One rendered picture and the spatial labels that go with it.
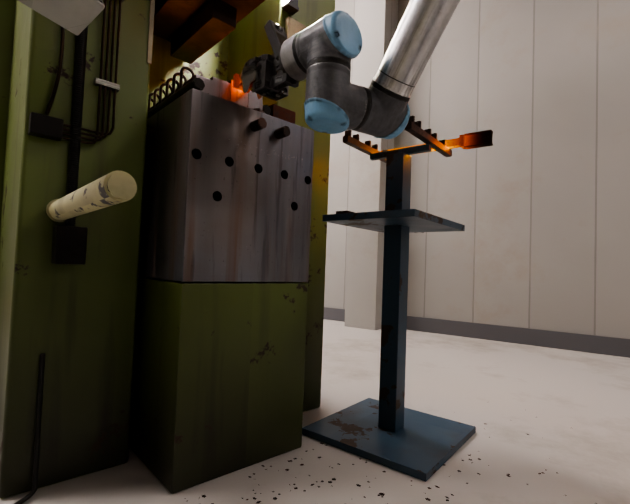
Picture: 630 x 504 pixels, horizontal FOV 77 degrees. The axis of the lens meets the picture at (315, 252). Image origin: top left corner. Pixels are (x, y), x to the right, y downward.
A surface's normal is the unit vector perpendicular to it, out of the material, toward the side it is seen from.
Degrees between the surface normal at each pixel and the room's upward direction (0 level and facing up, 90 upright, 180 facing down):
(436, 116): 90
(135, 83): 90
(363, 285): 90
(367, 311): 90
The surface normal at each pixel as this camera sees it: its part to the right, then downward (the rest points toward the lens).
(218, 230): 0.68, 0.00
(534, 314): -0.57, -0.05
